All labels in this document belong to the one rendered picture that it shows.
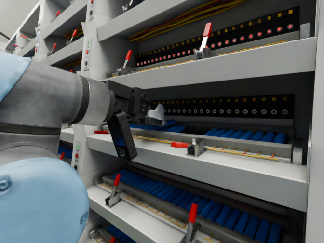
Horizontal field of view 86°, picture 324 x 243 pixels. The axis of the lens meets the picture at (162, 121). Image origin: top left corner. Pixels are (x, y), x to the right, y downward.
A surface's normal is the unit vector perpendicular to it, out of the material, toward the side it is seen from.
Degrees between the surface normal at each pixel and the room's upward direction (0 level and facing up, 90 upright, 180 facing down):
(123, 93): 90
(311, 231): 90
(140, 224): 18
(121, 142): 116
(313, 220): 90
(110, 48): 90
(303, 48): 108
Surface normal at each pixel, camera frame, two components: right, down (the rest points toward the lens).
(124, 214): -0.11, -0.97
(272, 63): -0.64, 0.23
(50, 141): 0.96, 0.06
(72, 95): 0.77, 0.01
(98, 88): 0.72, -0.44
